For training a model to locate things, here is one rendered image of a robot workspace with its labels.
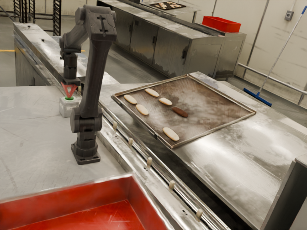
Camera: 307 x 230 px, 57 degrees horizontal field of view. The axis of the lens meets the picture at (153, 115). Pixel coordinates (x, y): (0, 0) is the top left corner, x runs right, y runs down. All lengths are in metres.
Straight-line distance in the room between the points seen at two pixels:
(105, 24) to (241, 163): 0.67
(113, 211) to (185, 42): 3.23
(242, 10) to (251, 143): 4.40
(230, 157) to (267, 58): 4.07
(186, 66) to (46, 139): 2.94
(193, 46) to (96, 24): 3.07
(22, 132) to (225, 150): 0.82
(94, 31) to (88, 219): 0.53
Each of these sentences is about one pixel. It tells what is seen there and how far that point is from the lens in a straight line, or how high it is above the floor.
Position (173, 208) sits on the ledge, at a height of 0.86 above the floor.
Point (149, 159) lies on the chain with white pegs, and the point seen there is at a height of 0.87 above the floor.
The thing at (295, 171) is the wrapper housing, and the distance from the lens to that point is 0.42.
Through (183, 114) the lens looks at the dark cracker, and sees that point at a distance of 1.31.
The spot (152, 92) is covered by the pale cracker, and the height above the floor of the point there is 0.93.
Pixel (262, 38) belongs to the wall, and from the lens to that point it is 5.18.
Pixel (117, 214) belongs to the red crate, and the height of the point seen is 0.82.
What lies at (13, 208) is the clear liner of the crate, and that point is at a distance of 0.83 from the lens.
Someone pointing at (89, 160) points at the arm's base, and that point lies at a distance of 1.08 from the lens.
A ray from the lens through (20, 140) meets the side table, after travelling 1.22.
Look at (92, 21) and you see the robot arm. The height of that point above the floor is 1.33.
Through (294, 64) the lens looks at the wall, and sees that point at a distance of 4.87.
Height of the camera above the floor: 1.48
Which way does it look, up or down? 26 degrees down
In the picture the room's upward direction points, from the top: 11 degrees clockwise
